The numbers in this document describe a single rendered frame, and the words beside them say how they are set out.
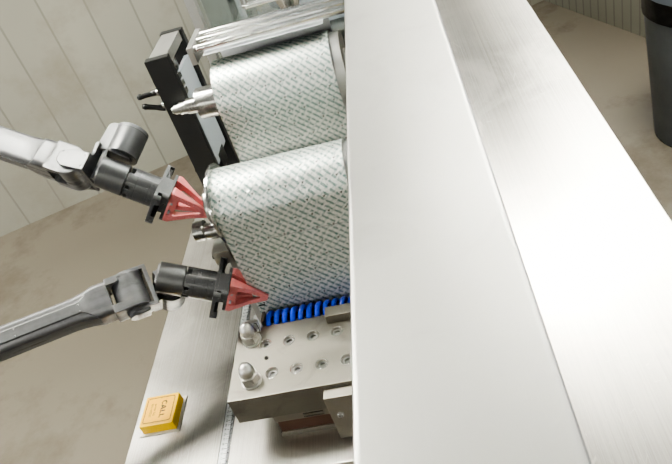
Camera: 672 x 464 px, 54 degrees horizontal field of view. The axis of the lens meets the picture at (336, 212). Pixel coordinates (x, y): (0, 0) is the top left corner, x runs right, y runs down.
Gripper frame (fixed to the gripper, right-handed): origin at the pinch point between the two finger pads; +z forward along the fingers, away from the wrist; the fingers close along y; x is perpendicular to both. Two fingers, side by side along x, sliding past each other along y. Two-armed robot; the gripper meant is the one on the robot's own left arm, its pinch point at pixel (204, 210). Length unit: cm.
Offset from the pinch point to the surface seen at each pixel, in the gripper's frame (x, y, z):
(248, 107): 14.3, -16.3, 0.6
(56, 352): -185, -98, -35
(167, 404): -34.8, 16.8, 7.0
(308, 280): -1.3, 6.6, 21.8
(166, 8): -85, -260, -55
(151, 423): -36.2, 20.8, 5.3
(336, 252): 6.9, 6.4, 23.7
